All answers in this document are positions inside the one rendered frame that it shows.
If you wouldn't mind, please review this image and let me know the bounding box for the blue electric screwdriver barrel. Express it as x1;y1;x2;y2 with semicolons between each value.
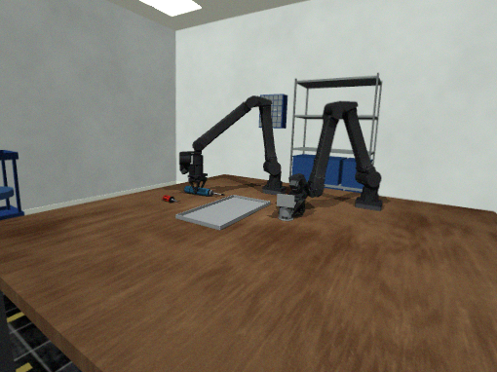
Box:
184;186;218;197

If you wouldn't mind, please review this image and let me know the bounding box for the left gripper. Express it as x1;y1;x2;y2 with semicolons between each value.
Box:
291;197;305;217

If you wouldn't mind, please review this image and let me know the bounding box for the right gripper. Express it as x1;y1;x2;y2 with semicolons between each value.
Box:
188;165;208;193

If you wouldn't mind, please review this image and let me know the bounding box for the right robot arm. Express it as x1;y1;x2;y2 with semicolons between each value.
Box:
179;95;287;192

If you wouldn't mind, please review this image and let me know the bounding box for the grey l-shaped bracket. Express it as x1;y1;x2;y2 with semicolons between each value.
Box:
277;194;296;208

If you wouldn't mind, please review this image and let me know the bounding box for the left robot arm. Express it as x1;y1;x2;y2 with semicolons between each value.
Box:
288;101;383;206

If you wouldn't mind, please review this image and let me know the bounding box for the dark grey cylinder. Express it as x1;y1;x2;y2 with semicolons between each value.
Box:
278;206;293;221

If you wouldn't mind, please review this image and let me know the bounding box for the white rimmed tray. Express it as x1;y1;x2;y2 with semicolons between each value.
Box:
175;195;271;230

